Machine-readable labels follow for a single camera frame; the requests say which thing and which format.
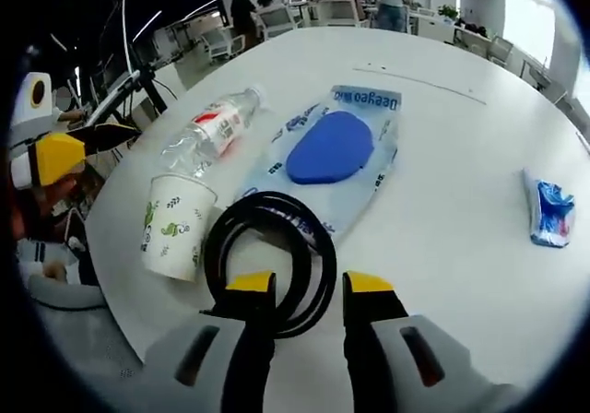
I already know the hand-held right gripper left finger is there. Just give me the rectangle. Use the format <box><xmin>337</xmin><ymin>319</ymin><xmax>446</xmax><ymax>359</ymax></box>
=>
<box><xmin>143</xmin><ymin>270</ymin><xmax>277</xmax><ymax>413</ymax></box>

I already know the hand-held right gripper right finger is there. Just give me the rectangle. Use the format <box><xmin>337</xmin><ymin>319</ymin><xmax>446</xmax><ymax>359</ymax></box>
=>
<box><xmin>341</xmin><ymin>269</ymin><xmax>522</xmax><ymax>413</ymax></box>

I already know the black cable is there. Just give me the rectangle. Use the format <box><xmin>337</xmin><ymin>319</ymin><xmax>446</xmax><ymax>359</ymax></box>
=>
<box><xmin>198</xmin><ymin>190</ymin><xmax>338</xmax><ymax>340</ymax></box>

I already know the clear plastic water bottle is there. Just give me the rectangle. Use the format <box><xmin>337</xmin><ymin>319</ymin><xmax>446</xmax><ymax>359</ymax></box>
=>
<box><xmin>159</xmin><ymin>87</ymin><xmax>268</xmax><ymax>179</ymax></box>

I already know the white paper cup green print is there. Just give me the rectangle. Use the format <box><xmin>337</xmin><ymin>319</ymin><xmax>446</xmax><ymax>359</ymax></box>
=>
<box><xmin>137</xmin><ymin>172</ymin><xmax>218</xmax><ymax>281</ymax></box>

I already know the wet wipes pack blue lid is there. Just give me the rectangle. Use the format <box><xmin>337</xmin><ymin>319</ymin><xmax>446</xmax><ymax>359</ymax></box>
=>
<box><xmin>234</xmin><ymin>84</ymin><xmax>405</xmax><ymax>248</ymax></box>

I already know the small blue tissue packet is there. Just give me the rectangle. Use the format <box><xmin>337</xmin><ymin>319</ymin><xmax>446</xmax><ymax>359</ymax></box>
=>
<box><xmin>523</xmin><ymin>168</ymin><xmax>576</xmax><ymax>248</ymax></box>

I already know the laptop on stand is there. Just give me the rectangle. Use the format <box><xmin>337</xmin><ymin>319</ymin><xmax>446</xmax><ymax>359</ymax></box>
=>
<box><xmin>85</xmin><ymin>69</ymin><xmax>142</xmax><ymax>126</ymax></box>

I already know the black tripod stand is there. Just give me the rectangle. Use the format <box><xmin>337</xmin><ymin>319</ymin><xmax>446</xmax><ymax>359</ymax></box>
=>
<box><xmin>122</xmin><ymin>0</ymin><xmax>170</xmax><ymax>115</ymax></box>

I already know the white office chair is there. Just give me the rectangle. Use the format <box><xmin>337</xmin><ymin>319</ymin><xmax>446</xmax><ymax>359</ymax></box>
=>
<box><xmin>317</xmin><ymin>0</ymin><xmax>360</xmax><ymax>30</ymax></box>
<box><xmin>200</xmin><ymin>28</ymin><xmax>245</xmax><ymax>64</ymax></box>
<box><xmin>260</xmin><ymin>6</ymin><xmax>296</xmax><ymax>41</ymax></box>

